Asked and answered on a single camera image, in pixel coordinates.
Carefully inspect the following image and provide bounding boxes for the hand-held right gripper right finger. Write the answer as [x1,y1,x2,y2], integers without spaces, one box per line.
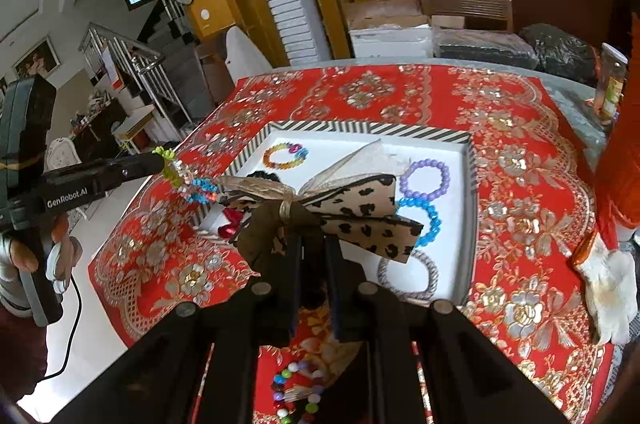
[325,234,568,424]

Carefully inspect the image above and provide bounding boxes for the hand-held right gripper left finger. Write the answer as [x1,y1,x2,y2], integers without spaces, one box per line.
[52,231,306,424]

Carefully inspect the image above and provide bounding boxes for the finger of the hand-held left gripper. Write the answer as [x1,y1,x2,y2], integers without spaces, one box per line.
[102,151,173,195]

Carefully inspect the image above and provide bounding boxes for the green blue beaded bracelet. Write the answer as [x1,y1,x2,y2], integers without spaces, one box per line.
[152,146,221,206]

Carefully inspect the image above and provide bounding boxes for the leopard print bow hair clip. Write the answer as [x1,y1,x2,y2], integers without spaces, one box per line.
[215,139,426,277]

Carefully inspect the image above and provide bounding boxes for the striped white tray box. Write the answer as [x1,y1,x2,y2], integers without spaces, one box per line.
[192,120,478,307]

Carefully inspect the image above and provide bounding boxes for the person's left hand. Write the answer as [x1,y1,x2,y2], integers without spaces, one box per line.
[9,213,83,277]

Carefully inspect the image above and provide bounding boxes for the white ornate chair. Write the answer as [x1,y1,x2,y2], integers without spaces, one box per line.
[46,138,84,176]

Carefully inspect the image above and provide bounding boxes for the small white desk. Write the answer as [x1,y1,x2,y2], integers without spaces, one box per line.
[111,105,156,155]

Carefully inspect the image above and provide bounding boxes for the dark wooden cabinet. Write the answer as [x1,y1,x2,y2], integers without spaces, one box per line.
[70,96,127,160]

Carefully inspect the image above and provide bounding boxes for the red sequin hair clip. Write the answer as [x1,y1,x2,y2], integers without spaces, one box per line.
[219,206,247,239]

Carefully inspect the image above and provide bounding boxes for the steel stair railing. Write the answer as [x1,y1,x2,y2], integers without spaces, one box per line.
[80,23,193,130]

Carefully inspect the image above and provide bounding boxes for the red white paper sign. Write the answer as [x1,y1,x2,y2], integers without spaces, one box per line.
[102,44,124,92]

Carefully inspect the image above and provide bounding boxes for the black scrunchie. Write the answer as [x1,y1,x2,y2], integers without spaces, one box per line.
[247,170,282,186]

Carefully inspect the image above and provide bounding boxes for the grey staircase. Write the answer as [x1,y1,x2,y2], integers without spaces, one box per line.
[137,0,213,120]

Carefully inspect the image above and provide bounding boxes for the red floral tablecloth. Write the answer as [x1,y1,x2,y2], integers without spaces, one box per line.
[89,63,618,424]

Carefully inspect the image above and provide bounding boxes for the person's maroon clothing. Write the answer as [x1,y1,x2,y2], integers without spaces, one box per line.
[0,301,49,407]

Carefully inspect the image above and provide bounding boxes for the white foam box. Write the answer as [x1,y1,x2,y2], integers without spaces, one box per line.
[349,25,434,59]

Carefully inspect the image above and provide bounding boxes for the open cardboard box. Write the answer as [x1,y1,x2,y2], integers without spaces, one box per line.
[342,0,432,31]

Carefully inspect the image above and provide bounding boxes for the black wrapped package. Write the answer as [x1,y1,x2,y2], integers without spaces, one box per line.
[434,26,540,68]

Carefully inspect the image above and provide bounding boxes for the orange white plush toy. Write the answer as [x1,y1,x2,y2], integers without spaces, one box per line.
[570,11,640,346]

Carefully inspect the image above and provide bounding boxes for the slatted wooden chair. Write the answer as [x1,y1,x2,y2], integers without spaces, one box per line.
[417,0,515,34]

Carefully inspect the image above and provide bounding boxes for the black plastic bag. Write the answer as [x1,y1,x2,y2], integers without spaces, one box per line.
[520,24,599,85]

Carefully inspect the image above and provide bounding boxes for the glass jar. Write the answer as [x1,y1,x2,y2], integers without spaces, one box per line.
[595,43,629,125]

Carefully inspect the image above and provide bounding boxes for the framed wall painting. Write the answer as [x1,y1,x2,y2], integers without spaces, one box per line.
[12,38,61,80]

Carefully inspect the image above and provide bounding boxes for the grey braided hair tie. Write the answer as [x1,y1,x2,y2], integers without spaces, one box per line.
[377,249,440,301]

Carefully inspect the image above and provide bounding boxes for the large multicolour bead bracelet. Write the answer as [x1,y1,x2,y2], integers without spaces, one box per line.
[270,359,329,424]

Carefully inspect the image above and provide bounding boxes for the blue crystal bracelet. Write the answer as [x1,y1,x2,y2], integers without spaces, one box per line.
[394,196,444,248]

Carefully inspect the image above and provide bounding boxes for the purple bead bracelet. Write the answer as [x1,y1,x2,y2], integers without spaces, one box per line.
[399,159,451,201]

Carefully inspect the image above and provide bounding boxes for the rainbow bead bracelet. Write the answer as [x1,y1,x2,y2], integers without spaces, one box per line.
[262,142,309,171]

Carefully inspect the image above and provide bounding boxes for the black cable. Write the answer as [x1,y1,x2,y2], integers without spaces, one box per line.
[44,274,84,380]

